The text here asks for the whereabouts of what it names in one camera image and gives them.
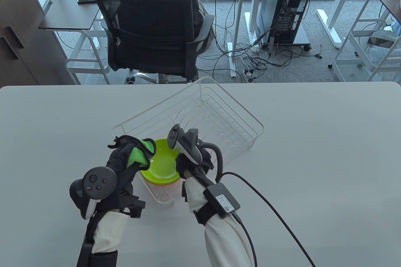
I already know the white wire dish rack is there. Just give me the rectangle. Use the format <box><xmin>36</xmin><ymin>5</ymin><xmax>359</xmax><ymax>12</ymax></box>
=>
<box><xmin>112</xmin><ymin>76</ymin><xmax>264</xmax><ymax>206</ymax></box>

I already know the tangle of black floor cables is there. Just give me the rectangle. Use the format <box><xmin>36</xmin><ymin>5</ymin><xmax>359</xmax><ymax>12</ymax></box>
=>
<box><xmin>197</xmin><ymin>29</ymin><xmax>323</xmax><ymax>83</ymax></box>

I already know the dark grey bag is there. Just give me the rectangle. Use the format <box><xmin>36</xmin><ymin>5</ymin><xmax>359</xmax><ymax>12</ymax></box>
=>
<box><xmin>367</xmin><ymin>30</ymin><xmax>400</xmax><ymax>49</ymax></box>

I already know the black mesh office chair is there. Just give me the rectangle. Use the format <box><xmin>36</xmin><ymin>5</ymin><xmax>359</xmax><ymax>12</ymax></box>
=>
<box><xmin>87</xmin><ymin>0</ymin><xmax>216</xmax><ymax>85</ymax></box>

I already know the person's left hand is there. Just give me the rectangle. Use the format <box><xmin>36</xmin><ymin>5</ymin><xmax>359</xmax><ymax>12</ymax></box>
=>
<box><xmin>96</xmin><ymin>143</ymin><xmax>148</xmax><ymax>214</ymax></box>

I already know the brown cabinet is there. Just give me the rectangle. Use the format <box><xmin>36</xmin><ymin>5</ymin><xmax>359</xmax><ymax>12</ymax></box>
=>
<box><xmin>0</xmin><ymin>0</ymin><xmax>74</xmax><ymax>86</ymax></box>

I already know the black computer tower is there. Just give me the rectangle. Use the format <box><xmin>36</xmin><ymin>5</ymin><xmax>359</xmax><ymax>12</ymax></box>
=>
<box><xmin>257</xmin><ymin>0</ymin><xmax>314</xmax><ymax>45</ymax></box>

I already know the yellow plastic bowl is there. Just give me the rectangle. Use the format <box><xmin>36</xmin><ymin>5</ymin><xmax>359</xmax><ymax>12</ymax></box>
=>
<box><xmin>143</xmin><ymin>176</ymin><xmax>182</xmax><ymax>187</ymax></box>

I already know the thick black cable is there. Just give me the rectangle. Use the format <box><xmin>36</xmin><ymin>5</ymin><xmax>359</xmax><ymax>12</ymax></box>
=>
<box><xmin>221</xmin><ymin>172</ymin><xmax>317</xmax><ymax>267</ymax></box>

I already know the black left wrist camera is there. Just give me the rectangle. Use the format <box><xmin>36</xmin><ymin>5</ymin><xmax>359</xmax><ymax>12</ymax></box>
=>
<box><xmin>121</xmin><ymin>196</ymin><xmax>147</xmax><ymax>219</ymax></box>

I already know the black left hand controller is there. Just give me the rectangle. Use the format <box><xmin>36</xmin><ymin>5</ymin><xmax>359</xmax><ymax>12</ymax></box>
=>
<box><xmin>69</xmin><ymin>167</ymin><xmax>118</xmax><ymax>220</ymax></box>

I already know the person's right forearm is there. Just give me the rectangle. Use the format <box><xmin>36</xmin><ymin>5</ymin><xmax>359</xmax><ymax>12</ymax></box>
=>
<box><xmin>182</xmin><ymin>176</ymin><xmax>259</xmax><ymax>267</ymax></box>

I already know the green and grey hand towel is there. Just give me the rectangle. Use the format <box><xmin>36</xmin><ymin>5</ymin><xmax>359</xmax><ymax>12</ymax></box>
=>
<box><xmin>107</xmin><ymin>135</ymin><xmax>157</xmax><ymax>169</ymax></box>

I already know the black hand controller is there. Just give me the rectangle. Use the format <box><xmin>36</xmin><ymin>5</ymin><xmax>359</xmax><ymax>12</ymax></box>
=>
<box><xmin>168</xmin><ymin>124</ymin><xmax>223</xmax><ymax>183</ymax></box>
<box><xmin>69</xmin><ymin>167</ymin><xmax>118</xmax><ymax>220</ymax></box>

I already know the black right hand controller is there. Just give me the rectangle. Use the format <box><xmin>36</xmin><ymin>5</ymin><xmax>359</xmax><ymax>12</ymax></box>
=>
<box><xmin>168</xmin><ymin>124</ymin><xmax>223</xmax><ymax>183</ymax></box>

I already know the person's right hand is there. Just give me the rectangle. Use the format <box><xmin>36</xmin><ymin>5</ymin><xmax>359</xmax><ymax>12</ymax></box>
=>
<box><xmin>175</xmin><ymin>148</ymin><xmax>217</xmax><ymax>183</ymax></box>

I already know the computer stand on casters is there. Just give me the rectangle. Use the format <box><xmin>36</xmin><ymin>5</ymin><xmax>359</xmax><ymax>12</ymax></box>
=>
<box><xmin>260</xmin><ymin>26</ymin><xmax>312</xmax><ymax>51</ymax></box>

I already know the person's left forearm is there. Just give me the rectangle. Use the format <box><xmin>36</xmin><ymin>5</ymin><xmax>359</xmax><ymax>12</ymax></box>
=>
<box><xmin>77</xmin><ymin>211</ymin><xmax>129</xmax><ymax>267</ymax></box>

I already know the black right wrist box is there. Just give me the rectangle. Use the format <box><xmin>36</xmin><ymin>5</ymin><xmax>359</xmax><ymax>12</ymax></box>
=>
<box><xmin>203</xmin><ymin>182</ymin><xmax>241</xmax><ymax>218</ymax></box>

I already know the black left wrist box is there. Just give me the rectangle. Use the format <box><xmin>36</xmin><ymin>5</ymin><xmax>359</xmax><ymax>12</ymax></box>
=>
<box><xmin>77</xmin><ymin>242</ymin><xmax>93</xmax><ymax>267</ymax></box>

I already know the green plastic bowl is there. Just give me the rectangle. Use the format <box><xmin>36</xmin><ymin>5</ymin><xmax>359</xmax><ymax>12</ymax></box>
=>
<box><xmin>139</xmin><ymin>139</ymin><xmax>181</xmax><ymax>183</ymax></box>

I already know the black wrist box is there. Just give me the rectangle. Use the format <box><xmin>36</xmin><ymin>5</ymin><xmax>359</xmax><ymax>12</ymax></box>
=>
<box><xmin>203</xmin><ymin>182</ymin><xmax>241</xmax><ymax>218</ymax></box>
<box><xmin>77</xmin><ymin>242</ymin><xmax>93</xmax><ymax>267</ymax></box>

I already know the thin black cable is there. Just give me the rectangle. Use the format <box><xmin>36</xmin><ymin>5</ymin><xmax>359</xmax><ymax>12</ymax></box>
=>
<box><xmin>233</xmin><ymin>214</ymin><xmax>258</xmax><ymax>267</ymax></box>

